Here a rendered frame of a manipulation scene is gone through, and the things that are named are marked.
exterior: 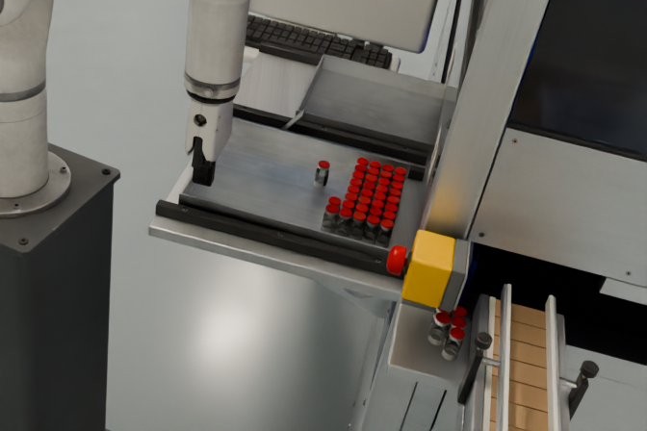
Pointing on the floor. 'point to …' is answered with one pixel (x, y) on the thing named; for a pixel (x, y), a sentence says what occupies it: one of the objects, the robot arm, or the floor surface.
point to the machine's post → (475, 131)
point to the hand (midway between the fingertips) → (203, 172)
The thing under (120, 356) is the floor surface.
